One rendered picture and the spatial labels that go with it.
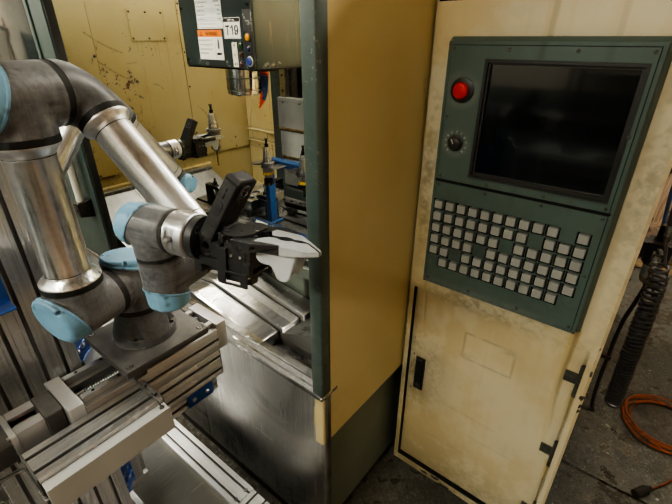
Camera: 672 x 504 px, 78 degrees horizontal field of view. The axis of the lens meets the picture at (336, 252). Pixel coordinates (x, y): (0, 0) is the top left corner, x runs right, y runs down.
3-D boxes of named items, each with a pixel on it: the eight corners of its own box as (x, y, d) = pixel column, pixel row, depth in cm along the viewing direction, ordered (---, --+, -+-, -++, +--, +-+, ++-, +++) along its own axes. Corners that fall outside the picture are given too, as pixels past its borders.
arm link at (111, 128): (76, 83, 88) (225, 263, 93) (24, 89, 79) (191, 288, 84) (95, 42, 81) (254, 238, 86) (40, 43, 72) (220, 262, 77)
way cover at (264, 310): (267, 362, 157) (263, 329, 150) (144, 284, 208) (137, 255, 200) (319, 325, 178) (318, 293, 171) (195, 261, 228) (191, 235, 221)
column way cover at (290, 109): (341, 200, 235) (341, 104, 211) (282, 183, 261) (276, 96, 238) (346, 197, 238) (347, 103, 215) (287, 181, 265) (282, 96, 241)
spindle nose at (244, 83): (270, 93, 193) (268, 65, 187) (241, 96, 182) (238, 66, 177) (249, 90, 202) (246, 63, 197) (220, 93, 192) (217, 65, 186)
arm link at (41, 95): (136, 317, 96) (66, 58, 71) (77, 357, 84) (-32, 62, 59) (99, 305, 101) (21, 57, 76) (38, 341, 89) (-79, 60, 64)
